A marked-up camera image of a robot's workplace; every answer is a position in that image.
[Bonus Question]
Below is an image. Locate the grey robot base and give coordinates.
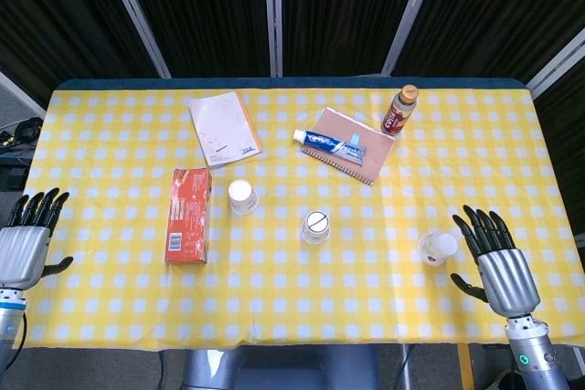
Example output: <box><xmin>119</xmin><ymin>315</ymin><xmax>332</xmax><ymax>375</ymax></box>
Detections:
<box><xmin>182</xmin><ymin>343</ymin><xmax>380</xmax><ymax>390</ymax></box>

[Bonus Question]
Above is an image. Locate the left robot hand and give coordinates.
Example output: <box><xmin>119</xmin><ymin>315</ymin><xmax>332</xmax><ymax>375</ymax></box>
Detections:
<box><xmin>0</xmin><ymin>187</ymin><xmax>74</xmax><ymax>291</ymax></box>

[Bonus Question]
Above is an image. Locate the pink spiral notebook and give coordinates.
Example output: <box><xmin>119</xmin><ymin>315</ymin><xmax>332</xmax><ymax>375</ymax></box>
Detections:
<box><xmin>300</xmin><ymin>107</ymin><xmax>397</xmax><ymax>186</ymax></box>

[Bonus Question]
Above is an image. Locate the white paper cup green print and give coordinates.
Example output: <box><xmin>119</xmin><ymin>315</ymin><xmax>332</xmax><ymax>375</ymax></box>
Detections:
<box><xmin>417</xmin><ymin>231</ymin><xmax>459</xmax><ymax>267</ymax></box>

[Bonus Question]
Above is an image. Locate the orange cardboard box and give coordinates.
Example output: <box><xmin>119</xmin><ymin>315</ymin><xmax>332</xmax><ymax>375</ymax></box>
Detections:
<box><xmin>164</xmin><ymin>167</ymin><xmax>213</xmax><ymax>266</ymax></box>

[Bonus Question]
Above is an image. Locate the black pleated partition panel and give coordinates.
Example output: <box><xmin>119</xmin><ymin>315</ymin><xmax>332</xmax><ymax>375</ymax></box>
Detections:
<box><xmin>116</xmin><ymin>0</ymin><xmax>275</xmax><ymax>79</ymax></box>
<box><xmin>0</xmin><ymin>0</ymin><xmax>166</xmax><ymax>111</ymax></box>
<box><xmin>392</xmin><ymin>0</ymin><xmax>585</xmax><ymax>85</ymax></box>
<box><xmin>281</xmin><ymin>0</ymin><xmax>429</xmax><ymax>78</ymax></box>

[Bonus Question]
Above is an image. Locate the plain white paper cup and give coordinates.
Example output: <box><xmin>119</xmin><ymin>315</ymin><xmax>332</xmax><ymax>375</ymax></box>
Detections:
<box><xmin>228</xmin><ymin>178</ymin><xmax>260</xmax><ymax>216</ymax></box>

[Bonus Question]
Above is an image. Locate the paper cup with black line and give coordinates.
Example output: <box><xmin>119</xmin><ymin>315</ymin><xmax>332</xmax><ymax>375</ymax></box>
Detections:
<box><xmin>300</xmin><ymin>209</ymin><xmax>331</xmax><ymax>245</ymax></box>

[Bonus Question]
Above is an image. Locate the black cable bundle on floor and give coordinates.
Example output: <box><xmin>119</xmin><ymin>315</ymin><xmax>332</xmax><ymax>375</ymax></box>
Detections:
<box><xmin>0</xmin><ymin>118</ymin><xmax>45</xmax><ymax>150</ymax></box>

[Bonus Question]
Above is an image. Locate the white blue toothpaste tube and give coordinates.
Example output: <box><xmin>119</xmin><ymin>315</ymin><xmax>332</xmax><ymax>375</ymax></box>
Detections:
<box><xmin>292</xmin><ymin>129</ymin><xmax>368</xmax><ymax>163</ymax></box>

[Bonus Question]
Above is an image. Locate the white partition frame post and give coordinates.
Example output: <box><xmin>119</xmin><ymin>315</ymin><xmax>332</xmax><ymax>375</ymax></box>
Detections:
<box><xmin>262</xmin><ymin>0</ymin><xmax>284</xmax><ymax>79</ymax></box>
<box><xmin>381</xmin><ymin>0</ymin><xmax>444</xmax><ymax>77</ymax></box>
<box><xmin>0</xmin><ymin>69</ymin><xmax>47</xmax><ymax>120</ymax></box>
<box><xmin>98</xmin><ymin>0</ymin><xmax>173</xmax><ymax>79</ymax></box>
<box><xmin>525</xmin><ymin>26</ymin><xmax>585</xmax><ymax>99</ymax></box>

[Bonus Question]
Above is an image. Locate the brown coffee drink bottle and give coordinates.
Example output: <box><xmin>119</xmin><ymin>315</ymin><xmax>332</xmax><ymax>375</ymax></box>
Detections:
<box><xmin>380</xmin><ymin>84</ymin><xmax>420</xmax><ymax>135</ymax></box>

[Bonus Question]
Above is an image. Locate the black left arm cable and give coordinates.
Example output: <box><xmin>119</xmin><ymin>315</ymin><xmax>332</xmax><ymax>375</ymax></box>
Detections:
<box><xmin>2</xmin><ymin>311</ymin><xmax>28</xmax><ymax>371</ymax></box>

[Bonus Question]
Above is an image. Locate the white notebook orange spine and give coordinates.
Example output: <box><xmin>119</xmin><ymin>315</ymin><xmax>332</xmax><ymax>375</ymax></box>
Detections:
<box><xmin>187</xmin><ymin>90</ymin><xmax>264</xmax><ymax>169</ymax></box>

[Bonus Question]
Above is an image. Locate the yellow white checkered tablecloth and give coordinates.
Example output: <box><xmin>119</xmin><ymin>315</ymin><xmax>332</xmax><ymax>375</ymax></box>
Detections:
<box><xmin>0</xmin><ymin>88</ymin><xmax>585</xmax><ymax>349</ymax></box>

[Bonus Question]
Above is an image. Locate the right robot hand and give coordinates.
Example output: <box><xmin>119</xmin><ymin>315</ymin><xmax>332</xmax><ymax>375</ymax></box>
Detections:
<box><xmin>450</xmin><ymin>205</ymin><xmax>542</xmax><ymax>319</ymax></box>

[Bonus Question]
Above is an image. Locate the grey metal table leg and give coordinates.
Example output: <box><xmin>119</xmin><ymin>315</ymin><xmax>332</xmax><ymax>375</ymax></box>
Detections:
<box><xmin>395</xmin><ymin>343</ymin><xmax>413</xmax><ymax>390</ymax></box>

